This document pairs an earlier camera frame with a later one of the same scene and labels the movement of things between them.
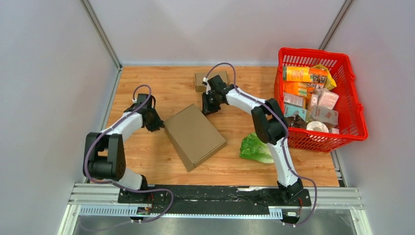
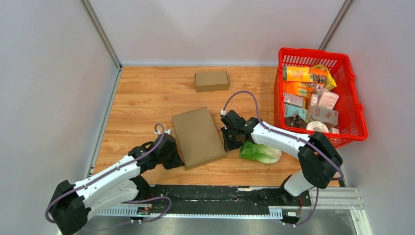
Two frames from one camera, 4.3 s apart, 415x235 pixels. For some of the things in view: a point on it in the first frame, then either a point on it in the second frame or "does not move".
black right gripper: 208,109 -> 228,146
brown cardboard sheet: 194,137 does not move
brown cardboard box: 200,86 does not move
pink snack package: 328,100 does not move
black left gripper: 158,123 -> 177,162
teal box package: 290,110 does not move
